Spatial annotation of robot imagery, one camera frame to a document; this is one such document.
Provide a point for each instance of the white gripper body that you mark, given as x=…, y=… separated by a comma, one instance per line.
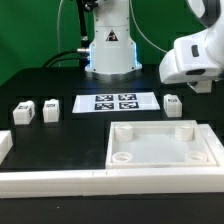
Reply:
x=197, y=60

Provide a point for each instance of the white square tabletop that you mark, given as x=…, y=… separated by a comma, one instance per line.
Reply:
x=157, y=144

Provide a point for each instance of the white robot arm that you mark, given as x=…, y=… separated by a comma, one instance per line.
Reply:
x=112, y=53

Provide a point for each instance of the white sheet with tags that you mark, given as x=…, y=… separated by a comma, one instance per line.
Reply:
x=115, y=102

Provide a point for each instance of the white left obstacle block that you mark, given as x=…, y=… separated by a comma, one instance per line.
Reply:
x=6, y=144

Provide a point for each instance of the white front obstacle wall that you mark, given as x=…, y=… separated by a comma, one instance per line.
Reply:
x=111, y=182

